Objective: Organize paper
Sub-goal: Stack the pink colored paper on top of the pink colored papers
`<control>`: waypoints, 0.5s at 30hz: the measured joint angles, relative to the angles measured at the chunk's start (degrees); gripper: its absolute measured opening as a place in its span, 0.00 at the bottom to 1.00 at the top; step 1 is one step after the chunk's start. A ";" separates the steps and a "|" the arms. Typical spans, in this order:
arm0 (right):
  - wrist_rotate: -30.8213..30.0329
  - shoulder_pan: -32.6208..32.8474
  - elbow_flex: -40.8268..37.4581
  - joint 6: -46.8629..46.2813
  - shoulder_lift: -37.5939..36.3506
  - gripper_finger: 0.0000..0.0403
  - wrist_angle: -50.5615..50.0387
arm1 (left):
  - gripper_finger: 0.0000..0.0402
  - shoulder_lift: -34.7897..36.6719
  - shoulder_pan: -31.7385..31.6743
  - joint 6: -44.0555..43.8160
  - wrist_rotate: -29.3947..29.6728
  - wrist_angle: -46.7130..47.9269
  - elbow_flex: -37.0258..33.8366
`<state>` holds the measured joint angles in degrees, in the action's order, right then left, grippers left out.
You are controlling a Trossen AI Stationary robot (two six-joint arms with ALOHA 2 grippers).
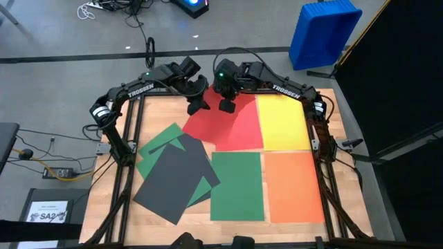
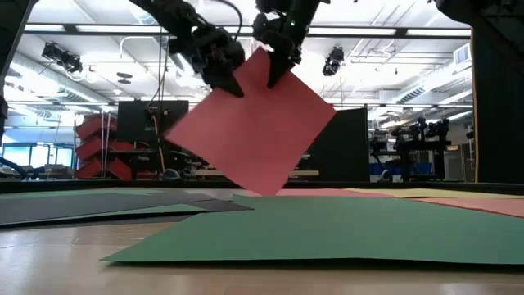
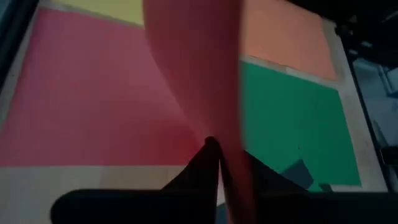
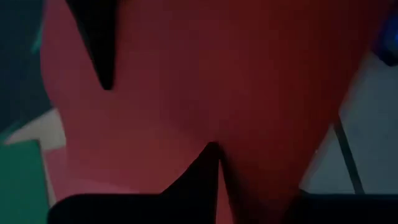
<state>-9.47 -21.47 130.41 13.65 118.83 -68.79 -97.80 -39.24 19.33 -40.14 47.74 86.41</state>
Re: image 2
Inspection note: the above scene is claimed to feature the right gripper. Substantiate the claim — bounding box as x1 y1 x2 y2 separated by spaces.
251 0 323 89

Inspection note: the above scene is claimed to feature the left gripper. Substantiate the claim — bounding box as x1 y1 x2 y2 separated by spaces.
168 22 247 98

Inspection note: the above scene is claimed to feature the yellow paper sheet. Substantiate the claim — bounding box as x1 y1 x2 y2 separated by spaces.
347 187 524 201

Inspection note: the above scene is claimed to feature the orange paper sheet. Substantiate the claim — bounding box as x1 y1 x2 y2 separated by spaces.
413 197 524 218

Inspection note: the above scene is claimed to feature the overhead LED light bar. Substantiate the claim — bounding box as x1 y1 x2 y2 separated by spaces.
22 23 472 39

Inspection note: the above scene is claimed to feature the black screen panel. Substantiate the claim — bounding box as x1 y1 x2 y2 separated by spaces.
116 100 190 144

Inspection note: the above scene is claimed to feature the plain black divider panel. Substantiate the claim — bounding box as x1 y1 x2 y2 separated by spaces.
305 107 371 184

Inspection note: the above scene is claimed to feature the red storage bin rack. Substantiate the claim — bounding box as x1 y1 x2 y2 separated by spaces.
75 113 136 181

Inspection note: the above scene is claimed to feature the blue workbench panel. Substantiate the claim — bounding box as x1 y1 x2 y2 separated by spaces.
368 162 436 176

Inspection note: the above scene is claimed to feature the black divider panel yellow edge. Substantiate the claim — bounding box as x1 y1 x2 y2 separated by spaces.
469 28 524 184

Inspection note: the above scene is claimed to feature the black overhead camera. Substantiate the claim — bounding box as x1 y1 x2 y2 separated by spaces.
322 46 346 78
40 42 84 75

